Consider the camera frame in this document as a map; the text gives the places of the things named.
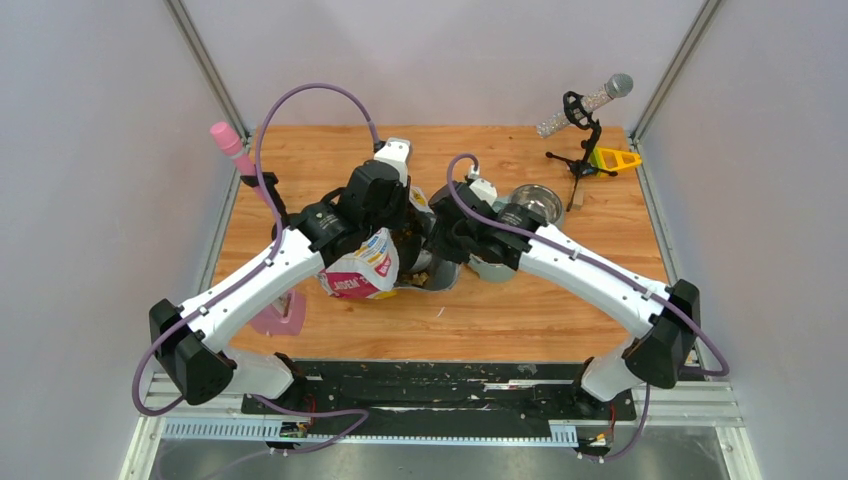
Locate pet food bag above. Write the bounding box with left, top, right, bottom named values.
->
left=316, top=186, right=460, bottom=299

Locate metal scoop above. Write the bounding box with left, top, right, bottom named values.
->
left=393, top=231, right=433, bottom=274

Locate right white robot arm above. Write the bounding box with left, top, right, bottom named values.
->
left=428, top=182, right=701, bottom=418

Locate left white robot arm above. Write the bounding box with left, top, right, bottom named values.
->
left=150, top=158, right=409, bottom=413

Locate grey double pet feeder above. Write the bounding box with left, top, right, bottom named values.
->
left=468, top=193, right=553, bottom=283

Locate rear steel bowl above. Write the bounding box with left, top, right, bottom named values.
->
left=508, top=184, right=565, bottom=228

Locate wooden wedge block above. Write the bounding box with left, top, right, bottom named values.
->
left=568, top=184, right=585, bottom=211

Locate pink microphone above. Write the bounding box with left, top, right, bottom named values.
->
left=209, top=122, right=264, bottom=199

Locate pink block holder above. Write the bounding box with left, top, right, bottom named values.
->
left=249, top=290, right=306, bottom=336

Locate yellow plastic triangle toy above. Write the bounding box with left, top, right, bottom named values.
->
left=589, top=147, right=642, bottom=176

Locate black tripod mic stand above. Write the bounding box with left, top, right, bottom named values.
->
left=545, top=91, right=618, bottom=193

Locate glitter silver microphone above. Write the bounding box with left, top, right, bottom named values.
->
left=536, top=73, right=634, bottom=138

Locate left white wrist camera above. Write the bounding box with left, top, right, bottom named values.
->
left=373, top=137, right=412, bottom=186

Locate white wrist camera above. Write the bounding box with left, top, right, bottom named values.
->
left=373, top=137, right=412, bottom=186
left=465, top=174, right=498, bottom=208

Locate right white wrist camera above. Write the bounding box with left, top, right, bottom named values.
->
left=465, top=174, right=498, bottom=208

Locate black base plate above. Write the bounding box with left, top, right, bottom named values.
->
left=273, top=360, right=637, bottom=438

